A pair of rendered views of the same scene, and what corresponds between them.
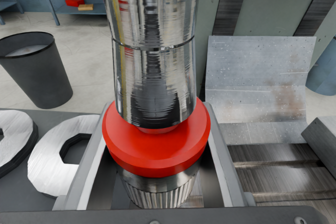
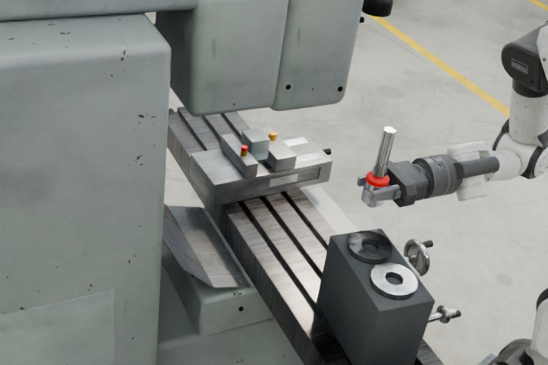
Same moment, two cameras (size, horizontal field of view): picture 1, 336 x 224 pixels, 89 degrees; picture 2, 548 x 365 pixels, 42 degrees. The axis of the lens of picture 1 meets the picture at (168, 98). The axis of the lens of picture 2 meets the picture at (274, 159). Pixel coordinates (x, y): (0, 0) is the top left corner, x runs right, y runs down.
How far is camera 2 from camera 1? 1.46 m
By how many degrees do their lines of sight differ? 84
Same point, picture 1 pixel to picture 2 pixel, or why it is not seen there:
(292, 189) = (275, 221)
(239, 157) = (263, 247)
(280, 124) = (183, 226)
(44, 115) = (362, 276)
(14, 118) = (377, 277)
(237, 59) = not seen: hidden behind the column
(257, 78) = not seen: hidden behind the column
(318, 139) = (227, 194)
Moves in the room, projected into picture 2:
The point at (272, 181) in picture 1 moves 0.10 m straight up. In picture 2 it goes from (275, 230) to (280, 197)
